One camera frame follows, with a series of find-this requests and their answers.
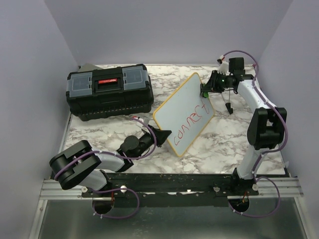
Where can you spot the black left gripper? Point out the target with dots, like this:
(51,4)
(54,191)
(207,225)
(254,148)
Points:
(161,135)

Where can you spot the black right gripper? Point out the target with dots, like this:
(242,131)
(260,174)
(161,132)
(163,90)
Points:
(211,86)

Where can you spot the green whiteboard eraser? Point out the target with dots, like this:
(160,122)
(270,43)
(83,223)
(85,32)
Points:
(204,90)

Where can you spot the yellow framed whiteboard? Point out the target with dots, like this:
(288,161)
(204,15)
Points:
(185,113)

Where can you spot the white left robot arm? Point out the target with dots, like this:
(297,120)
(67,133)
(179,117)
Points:
(81,164)

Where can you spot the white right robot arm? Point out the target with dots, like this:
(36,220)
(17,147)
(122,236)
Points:
(267,130)

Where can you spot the black plastic toolbox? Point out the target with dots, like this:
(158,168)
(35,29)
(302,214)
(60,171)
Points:
(103,93)

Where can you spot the black wire whiteboard stand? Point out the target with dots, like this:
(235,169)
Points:
(226,96)

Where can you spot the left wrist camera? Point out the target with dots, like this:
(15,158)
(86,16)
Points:
(143,120)

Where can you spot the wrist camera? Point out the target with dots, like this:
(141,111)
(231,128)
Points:
(143,120)
(223,65)

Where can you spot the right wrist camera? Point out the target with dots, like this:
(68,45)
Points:
(223,65)

